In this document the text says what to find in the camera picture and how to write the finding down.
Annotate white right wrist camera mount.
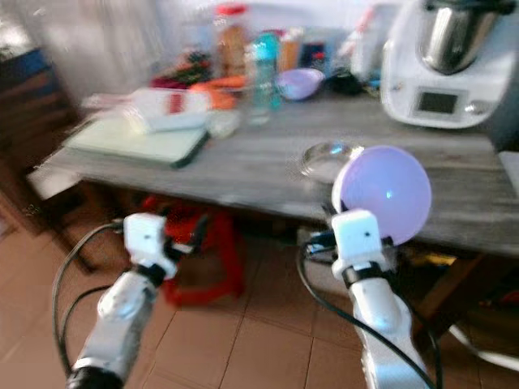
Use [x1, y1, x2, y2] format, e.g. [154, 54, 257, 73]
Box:
[332, 208, 387, 275]

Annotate pale green cutting mat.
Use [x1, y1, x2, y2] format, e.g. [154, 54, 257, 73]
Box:
[64, 118, 210, 170]

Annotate teal water bottle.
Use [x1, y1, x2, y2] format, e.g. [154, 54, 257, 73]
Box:
[247, 31, 282, 127]

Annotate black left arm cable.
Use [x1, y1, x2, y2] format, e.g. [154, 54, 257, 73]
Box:
[50, 222, 127, 383]

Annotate white kitchen cooking machine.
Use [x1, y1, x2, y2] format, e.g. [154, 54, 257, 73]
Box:
[380, 0, 519, 131]

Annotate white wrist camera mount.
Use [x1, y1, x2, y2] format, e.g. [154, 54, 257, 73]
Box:
[123, 212, 169, 273]
[332, 208, 387, 275]

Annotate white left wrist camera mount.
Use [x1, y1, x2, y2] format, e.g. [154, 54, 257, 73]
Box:
[123, 212, 169, 273]

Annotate round lilac plate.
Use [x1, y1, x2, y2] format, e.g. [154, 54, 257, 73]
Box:
[330, 145, 433, 247]

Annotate orange carrots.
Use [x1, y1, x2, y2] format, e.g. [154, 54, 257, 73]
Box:
[186, 75, 250, 112]

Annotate red plastic stool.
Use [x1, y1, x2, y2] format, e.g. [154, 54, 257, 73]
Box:
[137, 194, 246, 308]

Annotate white box with red print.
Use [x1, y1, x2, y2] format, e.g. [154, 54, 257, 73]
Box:
[125, 87, 213, 135]

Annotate clear glass dish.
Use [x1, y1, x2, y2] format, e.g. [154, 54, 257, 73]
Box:
[299, 142, 366, 185]

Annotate grey top dining table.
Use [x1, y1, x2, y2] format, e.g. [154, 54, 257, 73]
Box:
[39, 88, 519, 262]

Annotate small lilac bowl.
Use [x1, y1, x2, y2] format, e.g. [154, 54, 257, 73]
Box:
[277, 67, 326, 103]

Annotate jar with red lid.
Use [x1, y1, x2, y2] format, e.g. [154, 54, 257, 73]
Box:
[212, 3, 250, 83]

